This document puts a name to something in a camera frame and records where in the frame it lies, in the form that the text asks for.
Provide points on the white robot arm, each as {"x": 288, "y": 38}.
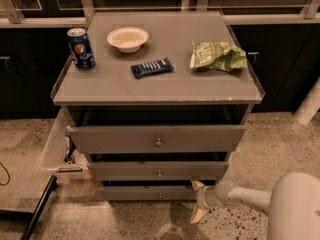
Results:
{"x": 292, "y": 207}

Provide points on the white cylindrical post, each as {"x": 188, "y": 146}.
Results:
{"x": 310, "y": 105}

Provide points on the clear plastic bin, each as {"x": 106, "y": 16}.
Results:
{"x": 54, "y": 153}

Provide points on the grey drawer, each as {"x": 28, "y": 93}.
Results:
{"x": 156, "y": 139}
{"x": 164, "y": 170}
{"x": 147, "y": 193}

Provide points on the dark blue candy bar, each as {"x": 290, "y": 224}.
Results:
{"x": 152, "y": 68}

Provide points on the blue pepsi can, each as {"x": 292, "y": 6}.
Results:
{"x": 81, "y": 51}

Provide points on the green chip bag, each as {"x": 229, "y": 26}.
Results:
{"x": 223, "y": 56}

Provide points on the black metal bar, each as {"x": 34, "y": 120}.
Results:
{"x": 50, "y": 187}

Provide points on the grey top drawer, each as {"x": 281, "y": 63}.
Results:
{"x": 156, "y": 139}

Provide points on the grey drawer cabinet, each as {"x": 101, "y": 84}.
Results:
{"x": 110, "y": 95}

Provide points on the grey bottom drawer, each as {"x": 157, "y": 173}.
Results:
{"x": 147, "y": 193}

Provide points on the white paper bowl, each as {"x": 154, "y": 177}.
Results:
{"x": 128, "y": 39}

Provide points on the grey middle drawer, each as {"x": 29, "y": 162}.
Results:
{"x": 164, "y": 170}

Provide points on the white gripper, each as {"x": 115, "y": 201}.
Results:
{"x": 203, "y": 197}

